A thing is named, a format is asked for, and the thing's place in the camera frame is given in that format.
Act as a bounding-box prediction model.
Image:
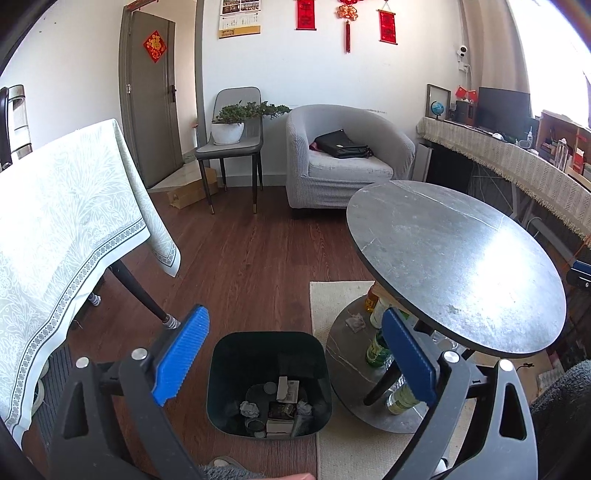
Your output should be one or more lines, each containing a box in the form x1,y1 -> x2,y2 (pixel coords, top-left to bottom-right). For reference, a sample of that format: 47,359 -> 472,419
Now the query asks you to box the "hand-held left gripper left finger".
48,304 -> 211,480

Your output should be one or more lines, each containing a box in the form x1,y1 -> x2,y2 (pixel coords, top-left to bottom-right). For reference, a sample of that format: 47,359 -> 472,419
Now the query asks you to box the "person's left forearm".
201,464 -> 269,480

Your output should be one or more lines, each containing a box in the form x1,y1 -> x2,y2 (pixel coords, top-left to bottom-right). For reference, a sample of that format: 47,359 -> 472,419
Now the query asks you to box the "red diamond door decoration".
142,30 -> 167,63

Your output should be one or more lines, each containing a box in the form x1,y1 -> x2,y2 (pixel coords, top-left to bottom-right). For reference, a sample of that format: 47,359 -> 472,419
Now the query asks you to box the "grey armchair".
285,104 -> 416,210

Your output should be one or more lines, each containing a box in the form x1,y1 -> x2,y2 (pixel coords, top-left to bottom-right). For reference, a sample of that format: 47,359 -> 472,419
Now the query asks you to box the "grey marble round table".
325,180 -> 568,435

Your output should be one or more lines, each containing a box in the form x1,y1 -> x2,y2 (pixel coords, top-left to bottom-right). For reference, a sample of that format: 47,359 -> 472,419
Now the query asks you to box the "grey door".
122,10 -> 185,188

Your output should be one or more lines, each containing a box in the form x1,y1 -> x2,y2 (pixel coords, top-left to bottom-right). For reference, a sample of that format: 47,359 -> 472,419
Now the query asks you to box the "grey striped floor mat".
34,344 -> 75,457

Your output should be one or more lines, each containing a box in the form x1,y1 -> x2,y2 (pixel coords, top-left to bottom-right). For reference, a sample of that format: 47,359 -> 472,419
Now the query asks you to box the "wooden picture frame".
425,84 -> 452,121

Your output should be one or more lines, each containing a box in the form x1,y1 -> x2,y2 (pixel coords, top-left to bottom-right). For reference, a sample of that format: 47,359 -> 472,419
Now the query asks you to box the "red hanging scroll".
378,9 -> 399,45
295,0 -> 317,31

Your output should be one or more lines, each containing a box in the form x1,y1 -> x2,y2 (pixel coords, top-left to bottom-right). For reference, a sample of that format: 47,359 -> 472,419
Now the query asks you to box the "black bag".
314,130 -> 375,160

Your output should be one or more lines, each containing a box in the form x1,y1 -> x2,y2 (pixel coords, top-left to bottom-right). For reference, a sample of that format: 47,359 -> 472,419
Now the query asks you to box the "potted bonsai white pot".
210,100 -> 293,145

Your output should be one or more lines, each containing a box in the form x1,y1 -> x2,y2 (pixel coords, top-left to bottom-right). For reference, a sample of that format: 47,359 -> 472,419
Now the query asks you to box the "white flat panel appliance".
412,141 -> 432,183

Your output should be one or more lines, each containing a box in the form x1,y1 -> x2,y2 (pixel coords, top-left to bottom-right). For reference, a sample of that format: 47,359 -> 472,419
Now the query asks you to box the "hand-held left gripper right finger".
381,307 -> 540,480

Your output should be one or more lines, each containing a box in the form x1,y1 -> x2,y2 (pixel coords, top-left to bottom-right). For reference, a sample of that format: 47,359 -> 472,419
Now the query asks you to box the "wooden bookshelf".
538,109 -> 591,185

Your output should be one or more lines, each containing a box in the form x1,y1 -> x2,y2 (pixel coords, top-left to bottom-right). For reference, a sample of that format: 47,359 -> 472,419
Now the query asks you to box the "white plastic jar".
372,295 -> 393,326

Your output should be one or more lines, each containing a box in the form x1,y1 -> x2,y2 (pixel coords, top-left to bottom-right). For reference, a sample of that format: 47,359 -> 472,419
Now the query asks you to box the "person's right forearm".
530,360 -> 591,480

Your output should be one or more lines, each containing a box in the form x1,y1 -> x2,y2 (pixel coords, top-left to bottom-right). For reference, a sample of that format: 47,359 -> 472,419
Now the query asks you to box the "white cardboard box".
276,377 -> 301,402

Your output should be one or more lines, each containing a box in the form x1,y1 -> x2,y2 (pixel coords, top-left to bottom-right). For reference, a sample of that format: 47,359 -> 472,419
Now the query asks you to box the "dark green trash bin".
206,331 -> 334,438

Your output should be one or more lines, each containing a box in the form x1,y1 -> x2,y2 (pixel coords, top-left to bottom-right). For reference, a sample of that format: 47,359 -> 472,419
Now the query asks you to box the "grey upholstered chair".
195,87 -> 265,215

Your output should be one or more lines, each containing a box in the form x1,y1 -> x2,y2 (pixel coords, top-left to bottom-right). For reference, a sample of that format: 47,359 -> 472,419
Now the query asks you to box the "black monitor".
475,87 -> 532,132

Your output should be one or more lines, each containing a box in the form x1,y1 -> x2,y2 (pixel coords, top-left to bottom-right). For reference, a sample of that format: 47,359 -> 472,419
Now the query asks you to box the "blue black folding chair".
567,261 -> 591,291

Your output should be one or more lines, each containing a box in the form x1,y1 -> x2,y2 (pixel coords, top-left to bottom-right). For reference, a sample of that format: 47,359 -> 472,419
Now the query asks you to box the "red knot ornament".
336,0 -> 361,54

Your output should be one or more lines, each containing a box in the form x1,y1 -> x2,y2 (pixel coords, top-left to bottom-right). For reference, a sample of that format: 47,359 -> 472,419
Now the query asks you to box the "white slipper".
32,360 -> 51,414

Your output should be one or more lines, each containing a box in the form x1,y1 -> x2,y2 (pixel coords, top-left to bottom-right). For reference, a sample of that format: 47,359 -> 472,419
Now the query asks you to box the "wall calendar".
218,0 -> 262,39

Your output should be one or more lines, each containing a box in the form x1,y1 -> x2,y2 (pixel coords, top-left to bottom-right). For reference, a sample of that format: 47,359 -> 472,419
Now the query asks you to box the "grey dining chair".
0,84 -> 34,169

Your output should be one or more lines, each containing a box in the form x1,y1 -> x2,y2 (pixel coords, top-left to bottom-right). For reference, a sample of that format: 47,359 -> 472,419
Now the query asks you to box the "green glass bottle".
366,330 -> 393,368

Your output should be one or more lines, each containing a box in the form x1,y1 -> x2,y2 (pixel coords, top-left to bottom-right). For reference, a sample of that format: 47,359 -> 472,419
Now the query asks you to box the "brown cardboard box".
167,167 -> 220,209

